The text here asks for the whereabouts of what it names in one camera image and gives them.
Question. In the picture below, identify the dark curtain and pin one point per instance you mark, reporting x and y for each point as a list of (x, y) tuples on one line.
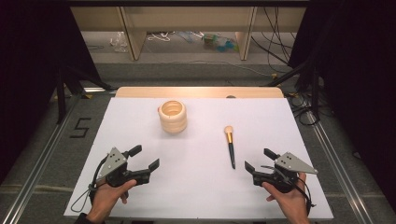
[(361, 77), (28, 77)]

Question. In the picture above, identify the person's left hand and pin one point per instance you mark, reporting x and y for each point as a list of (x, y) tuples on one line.
[(107, 197)]

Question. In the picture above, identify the ringed wooden brush holder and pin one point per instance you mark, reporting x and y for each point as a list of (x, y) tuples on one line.
[(173, 119)]

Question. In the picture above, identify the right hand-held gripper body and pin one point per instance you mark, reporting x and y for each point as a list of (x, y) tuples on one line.
[(291, 165)]

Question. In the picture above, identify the light wooden shelf unit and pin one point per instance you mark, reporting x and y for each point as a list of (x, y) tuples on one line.
[(134, 34)]

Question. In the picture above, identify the metal floor rail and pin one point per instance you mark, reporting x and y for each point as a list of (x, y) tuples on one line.
[(339, 174), (37, 174)]

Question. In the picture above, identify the black metal stand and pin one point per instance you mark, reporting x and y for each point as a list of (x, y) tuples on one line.
[(62, 93), (315, 87)]

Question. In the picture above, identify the clear plastic bag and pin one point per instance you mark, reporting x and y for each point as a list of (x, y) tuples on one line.
[(119, 42)]

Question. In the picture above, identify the person's right hand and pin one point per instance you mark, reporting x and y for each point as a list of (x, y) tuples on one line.
[(288, 199)]

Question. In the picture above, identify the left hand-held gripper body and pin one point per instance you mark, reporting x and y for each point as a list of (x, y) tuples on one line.
[(112, 161)]

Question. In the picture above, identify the white table mat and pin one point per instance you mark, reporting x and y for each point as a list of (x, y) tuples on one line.
[(199, 174)]

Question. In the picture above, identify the colourful plastic packet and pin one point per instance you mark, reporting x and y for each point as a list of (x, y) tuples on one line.
[(221, 43)]

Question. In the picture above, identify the light wooden table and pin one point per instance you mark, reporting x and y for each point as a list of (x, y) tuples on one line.
[(199, 92)]

